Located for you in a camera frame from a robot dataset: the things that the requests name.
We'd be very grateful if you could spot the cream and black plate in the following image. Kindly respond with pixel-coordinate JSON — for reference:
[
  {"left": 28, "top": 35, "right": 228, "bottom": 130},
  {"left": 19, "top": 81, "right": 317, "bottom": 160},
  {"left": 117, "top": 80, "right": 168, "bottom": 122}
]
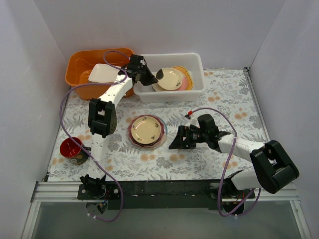
[{"left": 156, "top": 68, "right": 183, "bottom": 91}]

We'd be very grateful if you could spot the cream and pink plate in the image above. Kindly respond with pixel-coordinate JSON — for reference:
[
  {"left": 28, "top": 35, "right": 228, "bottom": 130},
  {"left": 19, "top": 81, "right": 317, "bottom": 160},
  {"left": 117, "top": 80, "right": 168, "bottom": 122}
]
[{"left": 152, "top": 72, "right": 189, "bottom": 92}]

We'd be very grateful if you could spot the cream floral plate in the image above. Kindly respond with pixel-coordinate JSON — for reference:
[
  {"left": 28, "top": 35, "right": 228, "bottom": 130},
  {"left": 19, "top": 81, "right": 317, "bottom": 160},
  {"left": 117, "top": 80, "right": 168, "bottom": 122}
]
[{"left": 130, "top": 116, "right": 161, "bottom": 145}]

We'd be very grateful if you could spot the woven bamboo tray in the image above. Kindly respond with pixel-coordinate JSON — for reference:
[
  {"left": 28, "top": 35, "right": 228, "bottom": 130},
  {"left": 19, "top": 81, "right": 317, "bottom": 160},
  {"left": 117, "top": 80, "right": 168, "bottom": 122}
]
[{"left": 173, "top": 66, "right": 194, "bottom": 90}]

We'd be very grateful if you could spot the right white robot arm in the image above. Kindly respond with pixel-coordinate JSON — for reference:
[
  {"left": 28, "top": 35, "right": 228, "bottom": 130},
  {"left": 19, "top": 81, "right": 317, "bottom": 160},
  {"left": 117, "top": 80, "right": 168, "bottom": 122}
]
[{"left": 169, "top": 114, "right": 300, "bottom": 199}]

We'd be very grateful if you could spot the clear plastic bin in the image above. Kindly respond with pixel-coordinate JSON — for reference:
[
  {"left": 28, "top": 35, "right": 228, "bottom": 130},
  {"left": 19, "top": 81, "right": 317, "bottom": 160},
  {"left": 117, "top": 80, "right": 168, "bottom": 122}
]
[{"left": 134, "top": 53, "right": 207, "bottom": 103}]

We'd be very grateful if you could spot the maroon scalloped plate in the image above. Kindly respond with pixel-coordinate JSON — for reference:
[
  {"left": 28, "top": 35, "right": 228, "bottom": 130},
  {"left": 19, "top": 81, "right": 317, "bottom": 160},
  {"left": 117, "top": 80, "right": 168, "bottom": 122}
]
[{"left": 127, "top": 114, "right": 168, "bottom": 148}]

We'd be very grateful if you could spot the white rectangular dish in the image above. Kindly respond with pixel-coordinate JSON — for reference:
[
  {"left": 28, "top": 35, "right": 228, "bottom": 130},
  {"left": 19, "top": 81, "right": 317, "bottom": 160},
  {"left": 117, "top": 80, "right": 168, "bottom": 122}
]
[{"left": 88, "top": 64, "right": 119, "bottom": 83}]

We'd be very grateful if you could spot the floral table mat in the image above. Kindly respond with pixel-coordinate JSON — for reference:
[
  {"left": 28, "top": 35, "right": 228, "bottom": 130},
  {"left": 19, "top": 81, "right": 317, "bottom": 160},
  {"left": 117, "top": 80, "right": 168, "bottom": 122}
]
[{"left": 47, "top": 69, "right": 275, "bottom": 181}]

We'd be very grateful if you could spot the orange plastic tub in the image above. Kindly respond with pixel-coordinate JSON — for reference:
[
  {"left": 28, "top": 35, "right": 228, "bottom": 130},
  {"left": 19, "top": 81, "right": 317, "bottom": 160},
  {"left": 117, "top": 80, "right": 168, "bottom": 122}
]
[{"left": 65, "top": 48, "right": 134, "bottom": 100}]

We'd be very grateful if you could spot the red lacquer cup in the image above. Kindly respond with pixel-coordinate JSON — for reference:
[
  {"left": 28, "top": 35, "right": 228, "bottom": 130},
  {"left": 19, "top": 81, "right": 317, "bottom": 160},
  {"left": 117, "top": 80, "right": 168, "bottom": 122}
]
[{"left": 59, "top": 138, "right": 89, "bottom": 165}]

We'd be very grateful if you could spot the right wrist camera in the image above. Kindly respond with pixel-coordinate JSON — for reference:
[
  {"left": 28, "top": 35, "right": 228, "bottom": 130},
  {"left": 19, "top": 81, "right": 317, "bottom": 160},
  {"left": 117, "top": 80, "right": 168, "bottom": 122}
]
[{"left": 184, "top": 111, "right": 198, "bottom": 126}]

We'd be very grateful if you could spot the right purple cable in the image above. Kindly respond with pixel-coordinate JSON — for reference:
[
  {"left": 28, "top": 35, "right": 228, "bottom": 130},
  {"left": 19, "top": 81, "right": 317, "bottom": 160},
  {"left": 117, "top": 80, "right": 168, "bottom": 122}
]
[{"left": 188, "top": 107, "right": 261, "bottom": 217}]

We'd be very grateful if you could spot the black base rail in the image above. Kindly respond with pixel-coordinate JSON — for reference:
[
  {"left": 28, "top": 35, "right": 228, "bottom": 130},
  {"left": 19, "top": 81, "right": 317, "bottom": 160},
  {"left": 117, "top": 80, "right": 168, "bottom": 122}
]
[{"left": 77, "top": 179, "right": 255, "bottom": 210}]

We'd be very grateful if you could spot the aluminium frame rail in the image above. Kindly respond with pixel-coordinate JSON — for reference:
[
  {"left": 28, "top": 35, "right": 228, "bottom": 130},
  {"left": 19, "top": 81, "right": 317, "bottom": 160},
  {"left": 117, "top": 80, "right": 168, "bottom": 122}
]
[{"left": 31, "top": 181, "right": 83, "bottom": 202}]

